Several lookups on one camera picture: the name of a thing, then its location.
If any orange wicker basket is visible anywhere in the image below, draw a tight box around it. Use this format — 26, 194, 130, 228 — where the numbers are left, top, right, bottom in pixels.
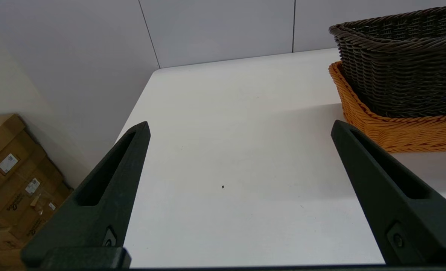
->
328, 61, 446, 153

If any brown cardboard box white label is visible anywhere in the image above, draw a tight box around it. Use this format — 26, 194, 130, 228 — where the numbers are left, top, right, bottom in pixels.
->
0, 114, 47, 206
0, 162, 64, 218
8, 184, 73, 243

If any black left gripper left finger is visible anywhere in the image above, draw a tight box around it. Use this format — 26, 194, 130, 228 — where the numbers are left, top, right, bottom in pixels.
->
21, 121, 151, 260

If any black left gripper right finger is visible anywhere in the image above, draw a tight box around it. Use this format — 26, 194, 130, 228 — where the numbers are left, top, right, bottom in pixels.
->
330, 119, 446, 265

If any dark brown wicker basket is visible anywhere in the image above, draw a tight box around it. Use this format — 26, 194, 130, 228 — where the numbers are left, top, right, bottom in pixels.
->
329, 4, 446, 118

